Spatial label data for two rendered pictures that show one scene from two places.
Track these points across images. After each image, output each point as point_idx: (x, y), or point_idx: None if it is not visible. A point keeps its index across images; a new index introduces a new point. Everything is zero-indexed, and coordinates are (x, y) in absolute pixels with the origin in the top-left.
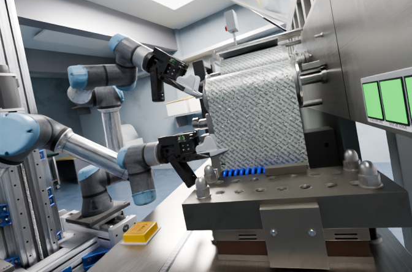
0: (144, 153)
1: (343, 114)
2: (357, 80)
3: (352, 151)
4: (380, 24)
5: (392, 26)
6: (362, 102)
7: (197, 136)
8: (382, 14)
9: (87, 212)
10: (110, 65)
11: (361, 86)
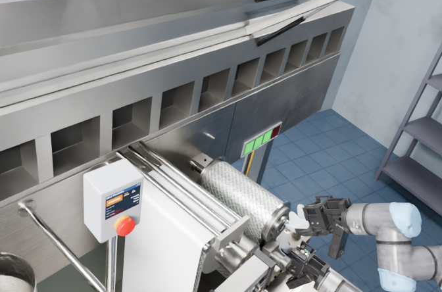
0: (342, 280)
1: None
2: (238, 146)
3: None
4: (260, 122)
5: (263, 122)
6: (237, 153)
7: (289, 254)
8: (262, 120)
9: None
10: (416, 246)
11: (240, 146)
